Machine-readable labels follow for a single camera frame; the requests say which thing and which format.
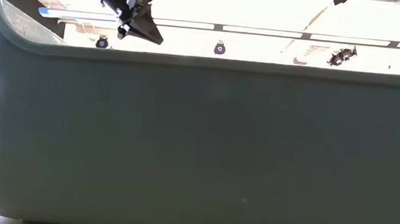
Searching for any black irregular object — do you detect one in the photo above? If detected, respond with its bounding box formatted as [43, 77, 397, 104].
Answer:
[327, 44, 359, 69]

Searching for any dark slate plastic bin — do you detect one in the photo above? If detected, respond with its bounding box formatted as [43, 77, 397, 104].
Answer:
[0, 0, 400, 224]

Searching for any long segmented horizontal rail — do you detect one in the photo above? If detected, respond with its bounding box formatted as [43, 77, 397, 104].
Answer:
[37, 6, 400, 49]

